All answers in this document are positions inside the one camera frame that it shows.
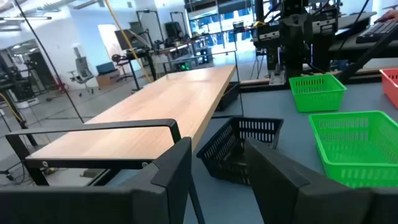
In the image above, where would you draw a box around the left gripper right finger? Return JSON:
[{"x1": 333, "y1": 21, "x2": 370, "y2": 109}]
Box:
[{"x1": 244, "y1": 138, "x2": 398, "y2": 224}]

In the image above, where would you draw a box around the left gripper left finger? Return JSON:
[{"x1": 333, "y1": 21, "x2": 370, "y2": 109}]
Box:
[{"x1": 0, "y1": 136, "x2": 193, "y2": 224}]

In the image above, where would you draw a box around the black plastic basket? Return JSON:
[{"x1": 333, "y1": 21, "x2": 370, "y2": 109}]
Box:
[{"x1": 196, "y1": 116, "x2": 284, "y2": 187}]

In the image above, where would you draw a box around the grey desk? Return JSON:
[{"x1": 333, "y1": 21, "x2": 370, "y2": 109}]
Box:
[{"x1": 328, "y1": 11, "x2": 398, "y2": 60}]

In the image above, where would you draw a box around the green plastic basket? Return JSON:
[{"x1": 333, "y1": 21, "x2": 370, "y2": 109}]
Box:
[
  {"x1": 308, "y1": 110, "x2": 398, "y2": 189},
  {"x1": 288, "y1": 73, "x2": 348, "y2": 113}
]

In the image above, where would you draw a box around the black computer keyboard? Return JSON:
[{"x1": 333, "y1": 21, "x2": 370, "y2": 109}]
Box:
[{"x1": 356, "y1": 19, "x2": 398, "y2": 44}]

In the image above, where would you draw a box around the person's hand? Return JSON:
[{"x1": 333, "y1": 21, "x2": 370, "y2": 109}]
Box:
[{"x1": 374, "y1": 9, "x2": 398, "y2": 24}]

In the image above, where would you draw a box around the orange-red plastic basket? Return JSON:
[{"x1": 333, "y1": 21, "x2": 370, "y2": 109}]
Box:
[{"x1": 379, "y1": 68, "x2": 398, "y2": 110}]

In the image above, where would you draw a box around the wooden crate with teal top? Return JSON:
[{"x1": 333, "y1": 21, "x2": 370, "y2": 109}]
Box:
[{"x1": 95, "y1": 61, "x2": 121, "y2": 90}]

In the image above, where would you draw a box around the black standing desk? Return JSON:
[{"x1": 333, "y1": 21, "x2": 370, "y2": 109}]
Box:
[{"x1": 126, "y1": 48, "x2": 158, "y2": 91}]

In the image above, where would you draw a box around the black stool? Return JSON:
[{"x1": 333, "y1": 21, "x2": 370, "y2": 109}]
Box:
[{"x1": 111, "y1": 54, "x2": 133, "y2": 82}]

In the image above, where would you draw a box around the grey office chair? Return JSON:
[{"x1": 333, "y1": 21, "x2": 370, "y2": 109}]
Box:
[{"x1": 67, "y1": 46, "x2": 96, "y2": 94}]

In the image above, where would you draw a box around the black monitor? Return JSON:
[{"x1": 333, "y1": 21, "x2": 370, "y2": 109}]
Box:
[{"x1": 114, "y1": 28, "x2": 147, "y2": 52}]

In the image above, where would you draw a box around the ceiling light strip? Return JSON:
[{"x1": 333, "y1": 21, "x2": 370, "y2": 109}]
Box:
[{"x1": 0, "y1": 16, "x2": 53, "y2": 22}]

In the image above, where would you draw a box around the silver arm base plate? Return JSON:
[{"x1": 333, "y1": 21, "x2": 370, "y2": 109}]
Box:
[{"x1": 268, "y1": 70, "x2": 287, "y2": 86}]

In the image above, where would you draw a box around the wooden shelf with black frame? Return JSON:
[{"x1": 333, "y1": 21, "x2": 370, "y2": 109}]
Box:
[{"x1": 5, "y1": 50, "x2": 245, "y2": 224}]

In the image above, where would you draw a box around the yellow hanging cable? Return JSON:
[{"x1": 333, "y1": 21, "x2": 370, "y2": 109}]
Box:
[{"x1": 104, "y1": 0, "x2": 153, "y2": 84}]

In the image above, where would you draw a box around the black hanging cable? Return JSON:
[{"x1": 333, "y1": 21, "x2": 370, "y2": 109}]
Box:
[{"x1": 14, "y1": 0, "x2": 85, "y2": 124}]

